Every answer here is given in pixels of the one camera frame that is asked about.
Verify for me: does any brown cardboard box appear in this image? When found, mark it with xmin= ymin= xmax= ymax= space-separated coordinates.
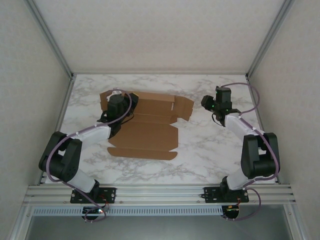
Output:
xmin=99 ymin=90 xmax=195 ymax=161

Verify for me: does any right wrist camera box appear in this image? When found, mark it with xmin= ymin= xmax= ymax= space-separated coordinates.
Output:
xmin=215 ymin=86 xmax=231 ymax=102

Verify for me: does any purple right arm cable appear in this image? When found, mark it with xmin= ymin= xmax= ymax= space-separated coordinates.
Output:
xmin=219 ymin=82 xmax=281 ymax=222

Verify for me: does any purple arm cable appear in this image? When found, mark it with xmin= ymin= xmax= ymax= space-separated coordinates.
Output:
xmin=46 ymin=87 xmax=133 ymax=223
xmin=219 ymin=82 xmax=281 ymax=222

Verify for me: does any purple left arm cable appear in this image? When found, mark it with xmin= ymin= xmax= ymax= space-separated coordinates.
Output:
xmin=46 ymin=87 xmax=133 ymax=223

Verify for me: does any aluminium frame post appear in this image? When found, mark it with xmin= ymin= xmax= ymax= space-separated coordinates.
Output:
xmin=24 ymin=0 xmax=75 ymax=80
xmin=245 ymin=0 xmax=296 ymax=80

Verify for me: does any wide aluminium base rail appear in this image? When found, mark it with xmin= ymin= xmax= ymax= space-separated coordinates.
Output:
xmin=23 ymin=184 xmax=297 ymax=207

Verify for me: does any grey slotted cable duct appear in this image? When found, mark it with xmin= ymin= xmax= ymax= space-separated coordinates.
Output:
xmin=32 ymin=206 xmax=224 ymax=217

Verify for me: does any aluminium frame leg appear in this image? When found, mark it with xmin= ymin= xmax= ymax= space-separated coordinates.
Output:
xmin=282 ymin=204 xmax=311 ymax=240
xmin=8 ymin=204 xmax=35 ymax=240

